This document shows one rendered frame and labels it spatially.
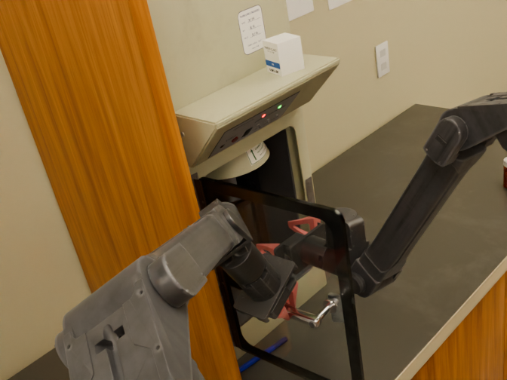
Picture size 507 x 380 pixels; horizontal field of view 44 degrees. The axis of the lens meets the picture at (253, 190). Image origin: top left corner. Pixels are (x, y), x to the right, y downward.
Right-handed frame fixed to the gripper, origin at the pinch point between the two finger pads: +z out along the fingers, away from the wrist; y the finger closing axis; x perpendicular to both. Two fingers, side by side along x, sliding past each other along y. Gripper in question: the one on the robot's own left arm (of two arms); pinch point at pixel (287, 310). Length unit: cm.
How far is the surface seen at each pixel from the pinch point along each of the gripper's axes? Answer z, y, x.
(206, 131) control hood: -24.7, -15.9, -13.2
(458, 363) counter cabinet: 62, -20, 9
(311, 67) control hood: -15.0, -39.6, -10.0
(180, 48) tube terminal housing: -32.1, -26.3, -21.5
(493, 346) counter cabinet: 77, -32, 10
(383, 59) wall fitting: 61, -113, -53
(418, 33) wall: 70, -136, -52
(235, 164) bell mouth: -4.3, -22.5, -23.9
